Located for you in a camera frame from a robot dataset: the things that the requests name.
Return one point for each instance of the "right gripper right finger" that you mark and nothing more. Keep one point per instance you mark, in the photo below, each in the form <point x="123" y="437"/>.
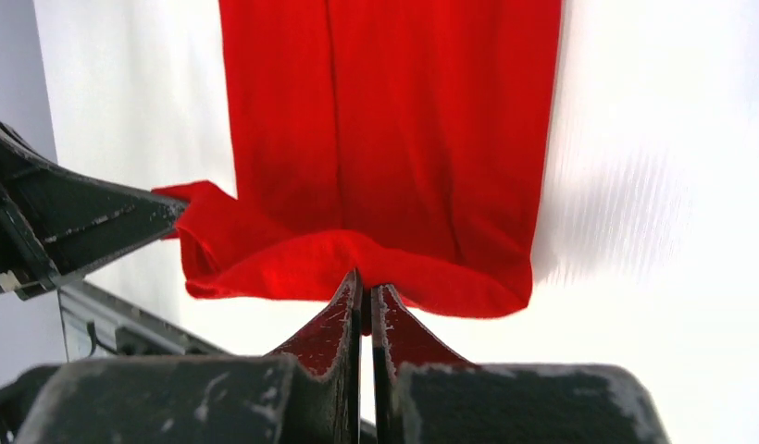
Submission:
<point x="427" y="393"/>

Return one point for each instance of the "red t shirt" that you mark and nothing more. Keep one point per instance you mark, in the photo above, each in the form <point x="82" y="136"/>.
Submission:
<point x="402" y="139"/>

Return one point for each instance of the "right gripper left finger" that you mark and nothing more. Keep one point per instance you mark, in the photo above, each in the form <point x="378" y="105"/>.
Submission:
<point x="304" y="391"/>

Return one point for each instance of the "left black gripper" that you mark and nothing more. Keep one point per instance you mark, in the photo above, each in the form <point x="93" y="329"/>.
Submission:
<point x="57" y="225"/>

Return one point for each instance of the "aluminium frame rail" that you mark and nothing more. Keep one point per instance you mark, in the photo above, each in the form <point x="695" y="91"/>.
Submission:
<point x="98" y="324"/>

